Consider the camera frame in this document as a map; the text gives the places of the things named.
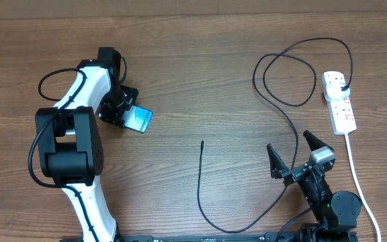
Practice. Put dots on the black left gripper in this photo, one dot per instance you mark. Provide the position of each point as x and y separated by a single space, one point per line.
114 116

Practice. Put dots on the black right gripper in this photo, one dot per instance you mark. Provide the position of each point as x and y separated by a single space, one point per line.
278 167

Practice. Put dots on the Samsung Galaxy smartphone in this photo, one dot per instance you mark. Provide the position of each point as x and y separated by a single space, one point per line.
137 118

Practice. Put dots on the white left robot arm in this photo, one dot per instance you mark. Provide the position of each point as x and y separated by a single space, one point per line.
68 141

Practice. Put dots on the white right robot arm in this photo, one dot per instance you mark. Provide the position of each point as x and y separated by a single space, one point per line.
336 213

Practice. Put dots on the white charger plug adapter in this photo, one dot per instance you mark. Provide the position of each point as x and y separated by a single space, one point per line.
335 91

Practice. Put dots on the white power strip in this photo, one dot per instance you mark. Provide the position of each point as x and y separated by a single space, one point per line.
340 111

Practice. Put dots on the cardboard wall panel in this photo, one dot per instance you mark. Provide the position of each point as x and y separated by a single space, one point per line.
50 9

